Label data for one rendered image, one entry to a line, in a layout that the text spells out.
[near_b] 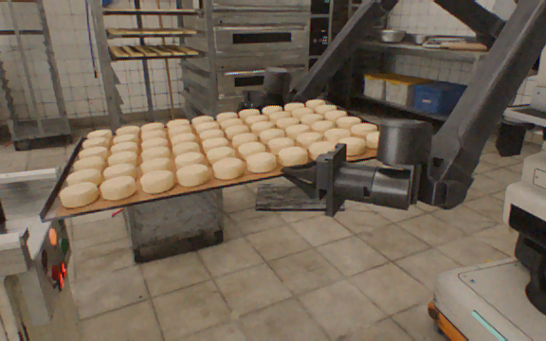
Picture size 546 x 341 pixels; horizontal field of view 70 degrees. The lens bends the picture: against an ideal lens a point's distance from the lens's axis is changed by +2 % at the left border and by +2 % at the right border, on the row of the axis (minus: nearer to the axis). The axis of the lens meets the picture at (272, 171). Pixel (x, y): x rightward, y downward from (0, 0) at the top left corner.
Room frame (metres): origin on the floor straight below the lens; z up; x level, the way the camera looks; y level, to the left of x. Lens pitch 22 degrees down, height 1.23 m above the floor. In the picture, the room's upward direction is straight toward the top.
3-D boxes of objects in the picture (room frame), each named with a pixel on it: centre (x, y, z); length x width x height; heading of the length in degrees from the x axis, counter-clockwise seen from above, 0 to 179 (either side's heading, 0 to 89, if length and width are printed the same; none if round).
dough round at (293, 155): (0.63, -0.03, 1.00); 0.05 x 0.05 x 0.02
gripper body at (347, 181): (0.54, -0.12, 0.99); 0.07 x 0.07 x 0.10; 62
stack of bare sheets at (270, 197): (2.50, -0.18, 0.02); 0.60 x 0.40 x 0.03; 90
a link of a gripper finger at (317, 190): (0.57, -0.06, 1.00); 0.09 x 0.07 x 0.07; 62
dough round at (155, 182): (0.56, 0.18, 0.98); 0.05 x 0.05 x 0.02
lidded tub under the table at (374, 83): (5.09, -1.46, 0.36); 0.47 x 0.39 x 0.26; 116
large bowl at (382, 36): (5.08, -1.44, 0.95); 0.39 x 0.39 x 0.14
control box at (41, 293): (0.67, 0.46, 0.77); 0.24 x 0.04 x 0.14; 18
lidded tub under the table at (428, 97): (4.34, -1.85, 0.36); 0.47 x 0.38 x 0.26; 119
